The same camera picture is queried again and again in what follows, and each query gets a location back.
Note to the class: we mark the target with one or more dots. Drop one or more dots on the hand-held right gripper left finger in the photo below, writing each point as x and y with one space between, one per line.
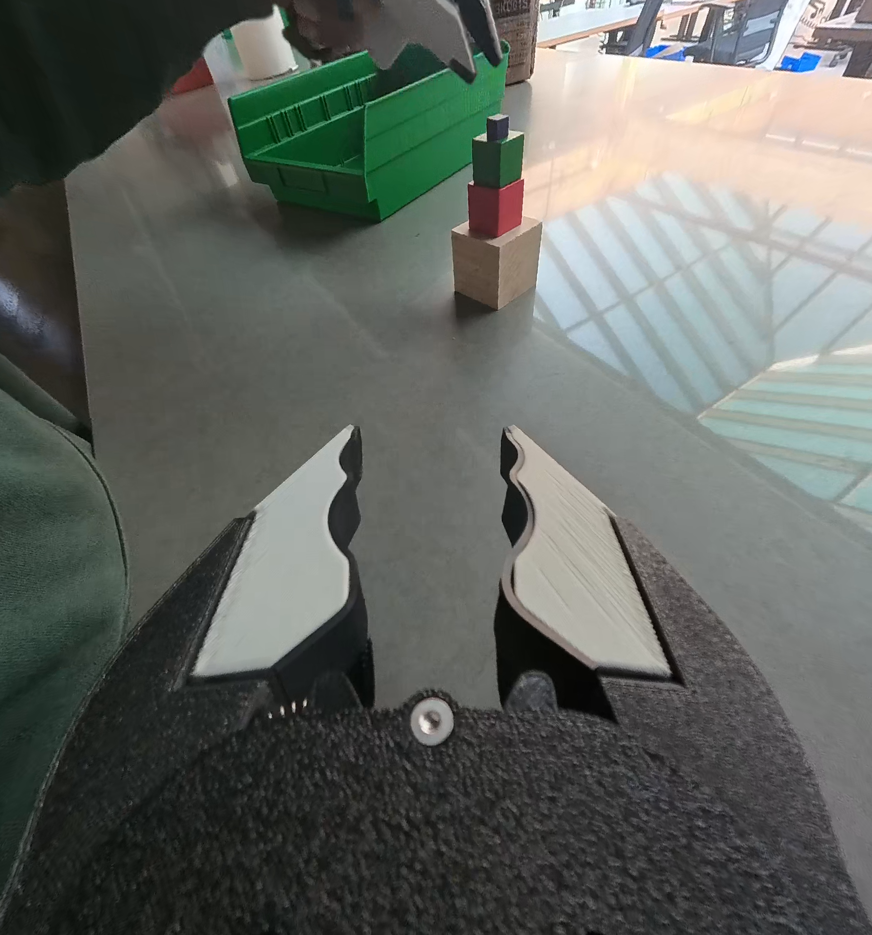
282 584

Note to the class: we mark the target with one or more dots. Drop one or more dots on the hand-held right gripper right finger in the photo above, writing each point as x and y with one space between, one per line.
582 584

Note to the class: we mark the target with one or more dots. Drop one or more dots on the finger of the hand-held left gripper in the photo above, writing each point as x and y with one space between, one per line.
425 29
483 33

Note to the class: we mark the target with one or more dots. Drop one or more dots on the small blue cube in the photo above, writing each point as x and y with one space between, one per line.
497 128

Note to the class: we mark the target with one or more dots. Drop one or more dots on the green plastic bin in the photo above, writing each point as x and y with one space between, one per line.
407 146

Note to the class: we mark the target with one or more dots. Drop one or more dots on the green wooden cube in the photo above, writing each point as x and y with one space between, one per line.
494 162

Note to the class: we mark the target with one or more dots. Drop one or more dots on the red wooden cube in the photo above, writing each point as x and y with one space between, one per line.
493 208

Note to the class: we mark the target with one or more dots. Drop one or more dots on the large plain wooden cube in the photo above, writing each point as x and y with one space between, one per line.
491 270

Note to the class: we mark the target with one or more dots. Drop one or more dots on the person's left forearm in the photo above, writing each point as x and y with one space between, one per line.
78 73

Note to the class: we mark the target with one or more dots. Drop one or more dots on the person's left hand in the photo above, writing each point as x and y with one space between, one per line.
326 29

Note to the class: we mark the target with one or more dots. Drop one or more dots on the plain brown cardboard box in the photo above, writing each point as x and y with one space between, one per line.
516 36

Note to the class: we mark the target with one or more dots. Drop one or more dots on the grey office desk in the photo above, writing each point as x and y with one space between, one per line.
597 25

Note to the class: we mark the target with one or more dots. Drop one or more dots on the black office chair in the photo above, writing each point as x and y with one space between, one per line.
630 25
743 29

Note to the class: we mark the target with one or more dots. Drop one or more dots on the white paper roll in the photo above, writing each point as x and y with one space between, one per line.
264 47

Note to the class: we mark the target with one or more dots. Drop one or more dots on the red box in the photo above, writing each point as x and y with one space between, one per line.
195 79

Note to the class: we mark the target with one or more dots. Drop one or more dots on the person's green shirt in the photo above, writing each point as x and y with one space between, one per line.
27 621

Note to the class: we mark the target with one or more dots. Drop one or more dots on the blue plastic tray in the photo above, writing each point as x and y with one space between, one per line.
801 63

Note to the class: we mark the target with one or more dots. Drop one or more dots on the wooden-top work table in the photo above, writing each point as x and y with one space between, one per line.
867 29

